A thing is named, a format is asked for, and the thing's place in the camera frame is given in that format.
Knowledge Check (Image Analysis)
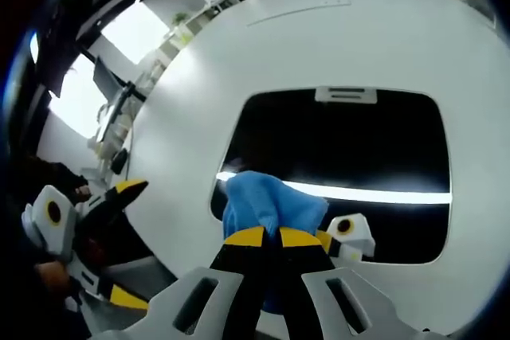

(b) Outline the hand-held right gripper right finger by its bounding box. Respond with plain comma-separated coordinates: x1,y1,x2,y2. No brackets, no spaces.
277,227,424,340

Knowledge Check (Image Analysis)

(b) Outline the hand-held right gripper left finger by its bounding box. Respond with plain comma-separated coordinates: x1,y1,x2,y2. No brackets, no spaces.
90,225,267,340

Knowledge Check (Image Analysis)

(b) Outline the blue cleaning cloth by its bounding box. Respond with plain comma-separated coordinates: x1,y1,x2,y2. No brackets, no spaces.
222,170,330,316

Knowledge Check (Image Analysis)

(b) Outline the person's left hand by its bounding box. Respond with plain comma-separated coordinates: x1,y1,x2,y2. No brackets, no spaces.
33,261,72,298

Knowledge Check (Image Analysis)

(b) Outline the black device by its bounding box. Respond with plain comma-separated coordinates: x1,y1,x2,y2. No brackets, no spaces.
110,147,130,176

